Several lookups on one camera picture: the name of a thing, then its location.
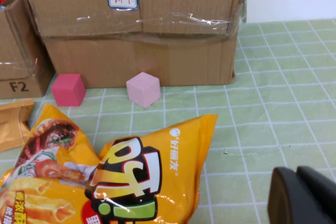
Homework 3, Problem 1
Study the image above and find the cardboard box marked F2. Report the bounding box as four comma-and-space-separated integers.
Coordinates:
0, 0, 56, 99

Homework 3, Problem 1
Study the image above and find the cardboard box with taped front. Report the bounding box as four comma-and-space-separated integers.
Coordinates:
20, 0, 252, 89

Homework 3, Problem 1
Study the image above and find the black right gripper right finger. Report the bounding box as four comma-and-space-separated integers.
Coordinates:
296, 165, 336, 224

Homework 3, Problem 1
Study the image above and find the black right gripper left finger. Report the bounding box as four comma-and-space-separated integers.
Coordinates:
267, 166, 335, 224

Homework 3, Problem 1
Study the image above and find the orange chip bag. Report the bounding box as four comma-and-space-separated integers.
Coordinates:
0, 103, 218, 224

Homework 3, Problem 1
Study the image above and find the golden brown snack packet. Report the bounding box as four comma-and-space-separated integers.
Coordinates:
0, 98, 35, 153

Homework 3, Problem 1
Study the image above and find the crimson cube block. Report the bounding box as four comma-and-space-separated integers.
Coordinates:
50, 73, 87, 108

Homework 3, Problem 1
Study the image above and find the green checkered tablecloth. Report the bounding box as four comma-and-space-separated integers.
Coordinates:
0, 18, 336, 224

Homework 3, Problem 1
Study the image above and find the light pink cube block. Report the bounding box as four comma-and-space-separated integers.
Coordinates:
125, 71, 162, 109

